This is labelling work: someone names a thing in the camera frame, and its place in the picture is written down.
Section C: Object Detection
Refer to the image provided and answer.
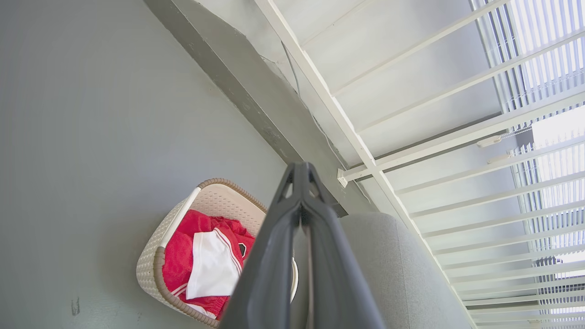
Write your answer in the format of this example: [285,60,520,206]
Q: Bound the white railing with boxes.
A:
[253,0,585,329]

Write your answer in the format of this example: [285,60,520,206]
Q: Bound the grey fabric sofa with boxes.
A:
[290,212,472,329]

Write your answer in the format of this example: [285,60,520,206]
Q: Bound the thin grey cable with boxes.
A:
[281,42,373,204]

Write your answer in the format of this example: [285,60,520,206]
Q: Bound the white window blinds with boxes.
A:
[470,0,585,329]

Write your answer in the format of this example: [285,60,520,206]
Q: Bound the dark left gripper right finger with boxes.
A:
[301,162,387,329]

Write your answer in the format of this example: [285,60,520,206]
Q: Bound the white garment with red stripes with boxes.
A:
[186,228,243,300]

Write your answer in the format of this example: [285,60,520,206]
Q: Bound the beige perforated laundry basket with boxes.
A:
[136,178,300,329]

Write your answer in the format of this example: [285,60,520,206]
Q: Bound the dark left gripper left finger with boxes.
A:
[219,162,303,329]

